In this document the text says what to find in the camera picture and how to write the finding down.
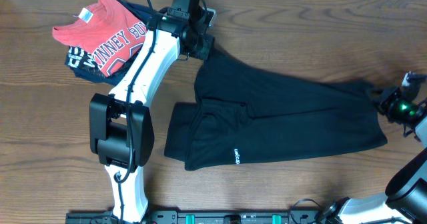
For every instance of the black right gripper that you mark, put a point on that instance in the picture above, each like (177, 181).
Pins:
(382, 107)

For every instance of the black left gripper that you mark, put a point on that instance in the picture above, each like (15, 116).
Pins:
(207, 44)

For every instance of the black t-shirt with white logo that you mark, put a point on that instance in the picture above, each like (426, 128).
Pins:
(242, 114)

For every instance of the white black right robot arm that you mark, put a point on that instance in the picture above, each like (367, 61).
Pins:
(404, 199)

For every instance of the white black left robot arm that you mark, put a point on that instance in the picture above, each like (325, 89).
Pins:
(121, 130)

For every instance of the navy folded shirt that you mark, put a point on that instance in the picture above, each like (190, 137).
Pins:
(96, 76)

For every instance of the red folded t-shirt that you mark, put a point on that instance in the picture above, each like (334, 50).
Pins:
(108, 31)

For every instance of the black shirt with white print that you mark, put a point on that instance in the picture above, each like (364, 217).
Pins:
(78, 58)

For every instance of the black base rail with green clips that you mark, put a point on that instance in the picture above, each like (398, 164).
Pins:
(174, 217)

